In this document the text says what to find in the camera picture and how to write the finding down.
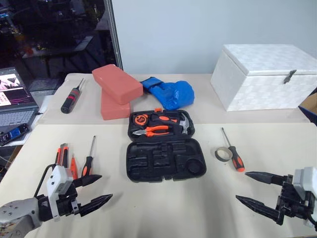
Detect Phillips screwdriver orange black handle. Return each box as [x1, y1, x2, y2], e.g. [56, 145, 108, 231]
[220, 126, 246, 173]

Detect claw hammer orange black handle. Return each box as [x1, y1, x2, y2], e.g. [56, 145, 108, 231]
[151, 114, 194, 136]

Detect flat blue fabric pouch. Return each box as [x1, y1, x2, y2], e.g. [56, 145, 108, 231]
[139, 76, 166, 95]

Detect white woven lidded box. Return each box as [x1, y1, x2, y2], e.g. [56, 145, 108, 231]
[210, 44, 317, 113]

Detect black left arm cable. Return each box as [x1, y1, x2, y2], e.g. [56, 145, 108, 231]
[33, 163, 56, 199]

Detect brown cardboard box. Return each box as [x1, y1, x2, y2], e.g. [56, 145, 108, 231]
[298, 92, 317, 125]

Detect orange black tape measure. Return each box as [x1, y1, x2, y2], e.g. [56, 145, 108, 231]
[133, 114, 148, 126]

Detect small orange tester screwdriver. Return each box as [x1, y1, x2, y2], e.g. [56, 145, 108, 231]
[70, 153, 79, 179]

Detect flathead screwdriver orange black handle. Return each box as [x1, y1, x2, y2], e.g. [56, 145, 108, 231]
[81, 135, 98, 178]

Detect black tool case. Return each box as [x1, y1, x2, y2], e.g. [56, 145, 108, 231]
[126, 110, 208, 183]

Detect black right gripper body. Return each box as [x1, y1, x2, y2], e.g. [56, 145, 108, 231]
[275, 174, 314, 225]

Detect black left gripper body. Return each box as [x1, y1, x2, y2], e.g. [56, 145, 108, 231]
[56, 180, 82, 217]

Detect black red electric screwdriver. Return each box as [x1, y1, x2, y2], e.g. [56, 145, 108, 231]
[60, 77, 86, 115]

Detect grey tape roll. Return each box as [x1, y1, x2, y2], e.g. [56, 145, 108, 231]
[214, 146, 234, 163]

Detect orange handled pliers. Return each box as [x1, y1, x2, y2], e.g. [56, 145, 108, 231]
[132, 124, 171, 138]

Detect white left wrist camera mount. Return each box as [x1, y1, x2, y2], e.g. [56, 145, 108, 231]
[46, 165, 74, 222]

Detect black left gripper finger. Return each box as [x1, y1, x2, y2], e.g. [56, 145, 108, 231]
[72, 174, 103, 188]
[79, 193, 114, 218]

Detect black smartphone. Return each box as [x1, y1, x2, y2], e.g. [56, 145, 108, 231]
[0, 122, 30, 147]

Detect orange black utility knife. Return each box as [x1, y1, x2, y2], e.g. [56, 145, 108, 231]
[54, 143, 70, 170]

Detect salmon pink brick block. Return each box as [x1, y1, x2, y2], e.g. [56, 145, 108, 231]
[92, 63, 144, 105]
[100, 86, 132, 121]

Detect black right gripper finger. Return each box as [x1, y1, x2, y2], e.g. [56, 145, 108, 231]
[235, 195, 283, 226]
[245, 171, 286, 186]

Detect blue plastic bag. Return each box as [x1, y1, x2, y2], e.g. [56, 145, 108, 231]
[148, 79, 196, 111]

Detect grey laptop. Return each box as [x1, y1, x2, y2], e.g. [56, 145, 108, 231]
[0, 66, 41, 135]

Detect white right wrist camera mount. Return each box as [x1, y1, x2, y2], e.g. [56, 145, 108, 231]
[293, 166, 317, 199]

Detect metal box clasp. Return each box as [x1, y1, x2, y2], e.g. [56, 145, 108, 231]
[283, 69, 297, 84]

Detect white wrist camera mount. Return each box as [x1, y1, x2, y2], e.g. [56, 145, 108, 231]
[46, 165, 74, 222]
[293, 166, 317, 199]

